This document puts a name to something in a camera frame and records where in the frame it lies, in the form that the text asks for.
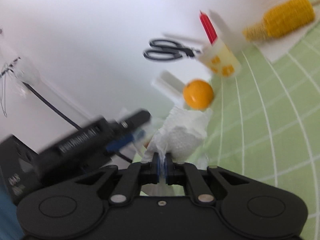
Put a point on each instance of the white flat stick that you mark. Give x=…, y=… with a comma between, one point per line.
x=228, y=33

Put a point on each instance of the white paper sheet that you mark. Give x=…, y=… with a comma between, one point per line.
x=280, y=50

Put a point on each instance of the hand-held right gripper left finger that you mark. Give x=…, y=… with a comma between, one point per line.
x=156, y=167

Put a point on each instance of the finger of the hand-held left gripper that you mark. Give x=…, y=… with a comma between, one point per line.
x=135, y=118
x=125, y=141

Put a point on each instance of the white cup with yellow print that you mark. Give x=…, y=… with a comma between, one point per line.
x=222, y=60

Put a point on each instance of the white plastic piece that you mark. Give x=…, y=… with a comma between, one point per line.
x=168, y=83

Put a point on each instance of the yellow corn cob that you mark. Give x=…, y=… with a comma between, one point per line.
x=285, y=20

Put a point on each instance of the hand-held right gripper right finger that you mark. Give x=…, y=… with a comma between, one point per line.
x=169, y=167

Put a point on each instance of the red pen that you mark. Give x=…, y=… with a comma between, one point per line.
x=208, y=27

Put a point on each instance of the green grid cutting mat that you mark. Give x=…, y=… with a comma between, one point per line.
x=262, y=130

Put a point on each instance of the white paper towel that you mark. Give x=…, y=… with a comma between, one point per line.
x=180, y=135

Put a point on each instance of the black scissors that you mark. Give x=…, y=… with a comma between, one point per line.
x=165, y=51

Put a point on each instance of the orange fruit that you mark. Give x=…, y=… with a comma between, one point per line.
x=198, y=94

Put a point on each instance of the clear plastic container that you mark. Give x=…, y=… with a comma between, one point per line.
x=153, y=126

